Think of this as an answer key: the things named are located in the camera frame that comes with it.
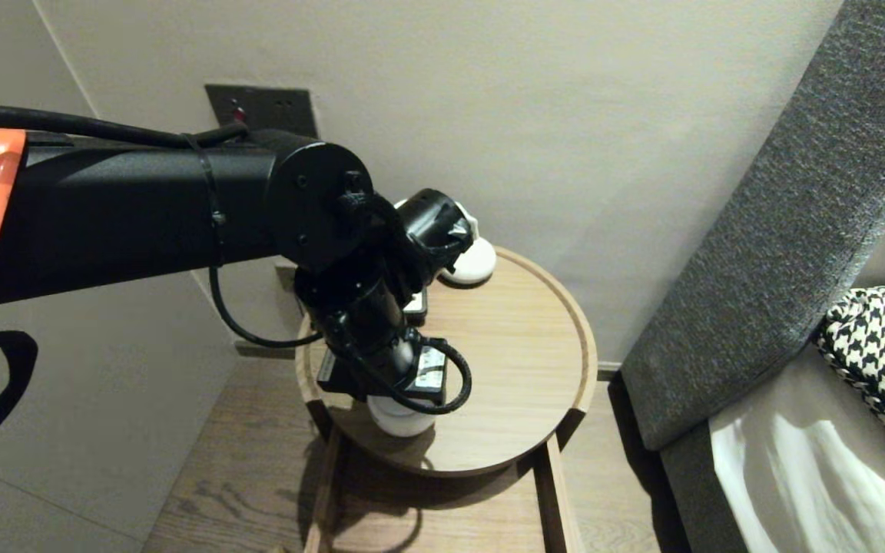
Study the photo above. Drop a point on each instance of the grey fabric bed base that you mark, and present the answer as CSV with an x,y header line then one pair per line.
x,y
692,499

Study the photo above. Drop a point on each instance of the round wooden bedside table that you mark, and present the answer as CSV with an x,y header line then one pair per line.
x,y
519,346

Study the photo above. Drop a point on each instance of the grey fabric headboard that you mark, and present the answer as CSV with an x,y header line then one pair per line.
x,y
780,230

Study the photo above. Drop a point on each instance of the black white houndstooth pillow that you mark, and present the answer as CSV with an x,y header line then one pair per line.
x,y
884,353

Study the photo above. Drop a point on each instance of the white round lidded jar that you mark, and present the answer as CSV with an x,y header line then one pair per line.
x,y
400,421

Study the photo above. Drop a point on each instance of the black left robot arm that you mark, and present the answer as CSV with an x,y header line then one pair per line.
x,y
120,207

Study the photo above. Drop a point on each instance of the white bed sheet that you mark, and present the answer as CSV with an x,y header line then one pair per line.
x,y
796,476

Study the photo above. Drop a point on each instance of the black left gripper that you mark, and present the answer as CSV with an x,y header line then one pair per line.
x,y
431,369

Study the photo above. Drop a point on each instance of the black white keypad telephone base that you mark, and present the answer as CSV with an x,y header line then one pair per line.
x,y
416,303

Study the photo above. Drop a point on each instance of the dark wall switch panel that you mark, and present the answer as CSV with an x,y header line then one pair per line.
x,y
281,104

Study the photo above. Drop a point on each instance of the white pebble shaped puck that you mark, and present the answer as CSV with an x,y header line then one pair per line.
x,y
477,265

